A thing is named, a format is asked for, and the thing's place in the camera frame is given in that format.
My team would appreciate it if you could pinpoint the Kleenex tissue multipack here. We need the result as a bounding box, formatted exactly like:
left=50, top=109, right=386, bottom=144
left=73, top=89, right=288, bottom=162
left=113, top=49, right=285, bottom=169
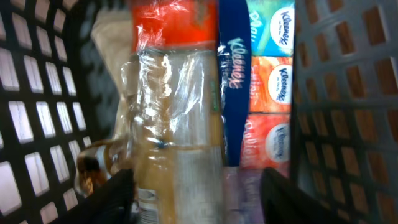
left=218, top=0, right=295, bottom=223

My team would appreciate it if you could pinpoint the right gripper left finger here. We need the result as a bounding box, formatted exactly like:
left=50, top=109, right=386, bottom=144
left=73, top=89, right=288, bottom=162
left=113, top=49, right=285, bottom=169
left=53, top=169, right=134, bottom=224

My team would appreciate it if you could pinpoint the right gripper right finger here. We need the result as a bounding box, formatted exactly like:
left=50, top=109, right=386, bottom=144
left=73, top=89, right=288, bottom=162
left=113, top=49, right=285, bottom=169
left=259, top=167, right=345, bottom=224

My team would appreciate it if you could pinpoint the grey plastic basket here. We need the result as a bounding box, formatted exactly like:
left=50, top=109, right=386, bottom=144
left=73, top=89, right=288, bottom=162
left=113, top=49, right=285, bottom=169
left=1, top=1, right=397, bottom=223

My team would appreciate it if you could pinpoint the orange pasta packet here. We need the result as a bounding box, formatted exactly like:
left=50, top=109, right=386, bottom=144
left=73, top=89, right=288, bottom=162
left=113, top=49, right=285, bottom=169
left=125, top=1, right=224, bottom=224

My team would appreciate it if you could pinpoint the PanTree snack bag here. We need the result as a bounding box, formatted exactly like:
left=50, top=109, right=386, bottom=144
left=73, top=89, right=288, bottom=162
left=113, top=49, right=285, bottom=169
left=75, top=11, right=132, bottom=197

